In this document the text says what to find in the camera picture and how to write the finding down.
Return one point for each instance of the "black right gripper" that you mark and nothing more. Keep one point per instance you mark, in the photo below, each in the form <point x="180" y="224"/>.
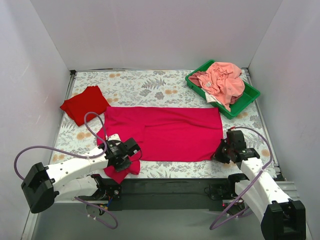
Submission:
<point x="222" y="152"/>

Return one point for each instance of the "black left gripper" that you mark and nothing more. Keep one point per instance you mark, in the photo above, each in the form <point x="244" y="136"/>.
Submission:
<point x="124" y="163"/>

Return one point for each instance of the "magenta t shirt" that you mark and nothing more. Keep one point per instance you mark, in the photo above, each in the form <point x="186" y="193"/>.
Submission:
<point x="166" y="135"/>

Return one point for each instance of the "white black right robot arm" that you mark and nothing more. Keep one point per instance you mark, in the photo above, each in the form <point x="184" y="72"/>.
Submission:
<point x="280" y="217"/>

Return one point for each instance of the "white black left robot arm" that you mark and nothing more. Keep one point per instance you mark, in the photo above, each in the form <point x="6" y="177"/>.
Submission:
<point x="46" y="184"/>

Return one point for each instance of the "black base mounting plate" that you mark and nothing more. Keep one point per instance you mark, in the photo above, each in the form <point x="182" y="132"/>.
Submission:
<point x="213" y="194"/>

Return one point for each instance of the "white garment in bin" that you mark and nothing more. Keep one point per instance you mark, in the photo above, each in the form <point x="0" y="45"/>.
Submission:
<point x="210" y="98"/>

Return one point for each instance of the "green plastic bin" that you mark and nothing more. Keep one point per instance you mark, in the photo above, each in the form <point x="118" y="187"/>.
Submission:
<point x="248" y="96"/>

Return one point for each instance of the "folded red t shirt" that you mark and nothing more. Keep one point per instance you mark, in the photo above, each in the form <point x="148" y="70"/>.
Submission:
<point x="90" y="100"/>

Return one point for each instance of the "salmon pink t shirt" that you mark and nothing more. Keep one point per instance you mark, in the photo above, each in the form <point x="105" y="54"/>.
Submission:
<point x="222" y="80"/>

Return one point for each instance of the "floral patterned table mat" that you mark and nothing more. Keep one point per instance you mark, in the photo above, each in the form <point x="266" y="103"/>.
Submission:
<point x="153" y="88"/>

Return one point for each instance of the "dusty rose t shirt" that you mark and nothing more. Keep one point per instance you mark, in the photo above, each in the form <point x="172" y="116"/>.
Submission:
<point x="194" y="78"/>

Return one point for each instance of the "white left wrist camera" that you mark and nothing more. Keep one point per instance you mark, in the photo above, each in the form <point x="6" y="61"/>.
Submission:
<point x="114" y="137"/>

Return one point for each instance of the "aluminium front frame rail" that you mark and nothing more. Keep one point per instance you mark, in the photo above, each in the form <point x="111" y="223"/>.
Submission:
<point x="73" y="220"/>

